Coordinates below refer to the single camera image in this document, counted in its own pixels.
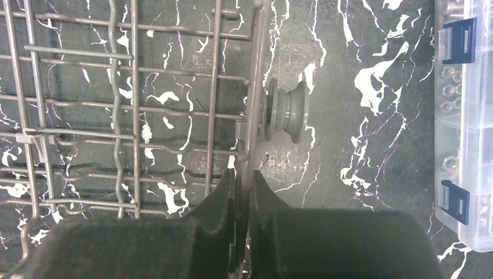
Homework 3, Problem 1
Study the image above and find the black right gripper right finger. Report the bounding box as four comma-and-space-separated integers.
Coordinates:
249, 171, 446, 278

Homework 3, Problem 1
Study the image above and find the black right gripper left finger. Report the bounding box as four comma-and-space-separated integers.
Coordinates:
24, 169, 234, 278

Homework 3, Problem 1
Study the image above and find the clear plastic parts box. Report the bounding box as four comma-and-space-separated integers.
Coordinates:
434, 1, 492, 252

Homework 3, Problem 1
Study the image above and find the grey wire dish rack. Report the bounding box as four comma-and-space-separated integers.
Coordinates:
1, 1, 308, 278

